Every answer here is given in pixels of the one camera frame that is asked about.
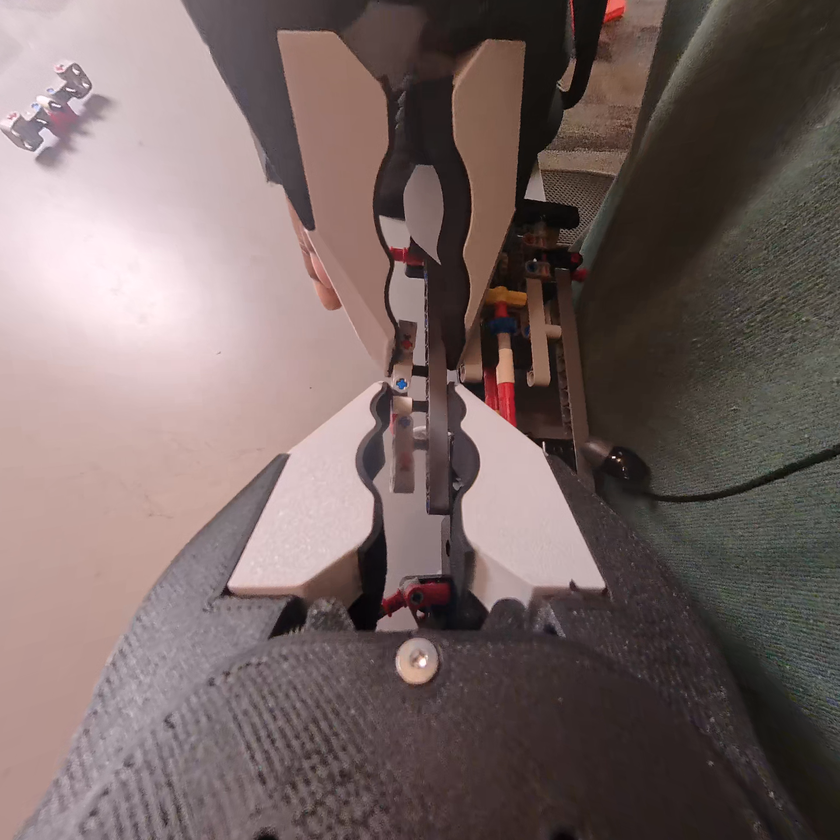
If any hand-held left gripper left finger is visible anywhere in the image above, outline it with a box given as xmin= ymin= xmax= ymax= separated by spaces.
xmin=225 ymin=381 xmax=391 ymax=601

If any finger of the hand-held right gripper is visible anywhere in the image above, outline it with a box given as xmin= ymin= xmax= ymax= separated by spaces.
xmin=276 ymin=29 xmax=403 ymax=380
xmin=433 ymin=38 xmax=527 ymax=368

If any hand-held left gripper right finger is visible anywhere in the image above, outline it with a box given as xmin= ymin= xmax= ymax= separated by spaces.
xmin=446 ymin=382 xmax=606 ymax=611

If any multicoloured lego technic model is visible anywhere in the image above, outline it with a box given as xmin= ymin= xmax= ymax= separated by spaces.
xmin=381 ymin=203 xmax=611 ymax=621

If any small grey red lego assembly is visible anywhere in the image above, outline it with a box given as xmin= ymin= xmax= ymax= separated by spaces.
xmin=0 ymin=60 xmax=94 ymax=153

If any person's right hand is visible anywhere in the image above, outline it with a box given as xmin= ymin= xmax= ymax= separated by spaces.
xmin=289 ymin=210 xmax=343 ymax=312

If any grey mesh chair seat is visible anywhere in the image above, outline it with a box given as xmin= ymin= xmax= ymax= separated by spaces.
xmin=539 ymin=167 xmax=621 ymax=247

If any dark green embroidered sweatshirt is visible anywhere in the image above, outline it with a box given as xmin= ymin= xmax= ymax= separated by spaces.
xmin=574 ymin=0 xmax=840 ymax=840

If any thin black cable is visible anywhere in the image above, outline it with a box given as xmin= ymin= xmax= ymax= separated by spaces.
xmin=600 ymin=443 xmax=840 ymax=505

